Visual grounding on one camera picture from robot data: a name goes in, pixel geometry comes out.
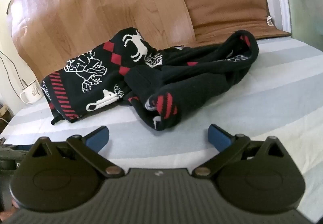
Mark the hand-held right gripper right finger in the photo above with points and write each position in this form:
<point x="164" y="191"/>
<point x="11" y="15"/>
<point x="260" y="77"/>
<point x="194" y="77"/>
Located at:
<point x="218" y="137"/>

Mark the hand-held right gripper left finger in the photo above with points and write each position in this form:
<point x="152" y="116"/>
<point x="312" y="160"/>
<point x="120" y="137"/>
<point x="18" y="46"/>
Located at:
<point x="97" y="138"/>

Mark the wood-pattern board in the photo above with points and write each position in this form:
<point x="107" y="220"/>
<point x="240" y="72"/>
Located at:
<point x="101" y="12"/>

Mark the white enamel mug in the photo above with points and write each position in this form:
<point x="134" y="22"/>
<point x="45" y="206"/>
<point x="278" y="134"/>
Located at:
<point x="31" y="94"/>

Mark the black patterned knit sweater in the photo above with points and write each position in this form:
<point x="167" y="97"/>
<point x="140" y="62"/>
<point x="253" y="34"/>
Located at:
<point x="191" y="80"/>

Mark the brown padded cushion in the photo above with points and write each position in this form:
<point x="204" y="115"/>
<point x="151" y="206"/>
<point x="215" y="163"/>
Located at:
<point x="222" y="4"/>

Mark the striped bed sheet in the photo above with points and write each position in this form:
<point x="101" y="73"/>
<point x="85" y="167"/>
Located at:
<point x="252" y="103"/>

